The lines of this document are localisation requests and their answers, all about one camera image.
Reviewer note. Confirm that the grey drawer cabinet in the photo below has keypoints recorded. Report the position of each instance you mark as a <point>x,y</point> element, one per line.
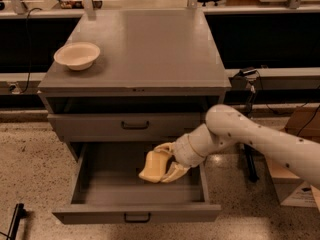
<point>151,61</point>

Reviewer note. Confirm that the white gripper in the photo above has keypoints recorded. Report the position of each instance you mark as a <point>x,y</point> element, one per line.
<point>183,149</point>

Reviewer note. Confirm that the cardboard box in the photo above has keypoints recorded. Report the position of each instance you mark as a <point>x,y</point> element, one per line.
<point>290,189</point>

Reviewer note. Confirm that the open grey bottom drawer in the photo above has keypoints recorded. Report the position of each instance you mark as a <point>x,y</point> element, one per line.
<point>108,190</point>

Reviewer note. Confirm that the black stand bottom left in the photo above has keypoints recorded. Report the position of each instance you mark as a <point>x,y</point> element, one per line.
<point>18,214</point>

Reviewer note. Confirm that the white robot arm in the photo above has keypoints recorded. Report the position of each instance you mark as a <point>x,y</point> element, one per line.
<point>225,126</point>

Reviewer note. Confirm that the closed grey middle drawer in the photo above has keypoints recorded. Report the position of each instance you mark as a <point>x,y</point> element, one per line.
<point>158,127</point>

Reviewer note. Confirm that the white bowl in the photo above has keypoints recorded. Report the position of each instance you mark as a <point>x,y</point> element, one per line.
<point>77,56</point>

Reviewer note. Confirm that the yellow sponge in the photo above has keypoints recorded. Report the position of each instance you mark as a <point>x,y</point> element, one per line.
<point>155,166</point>

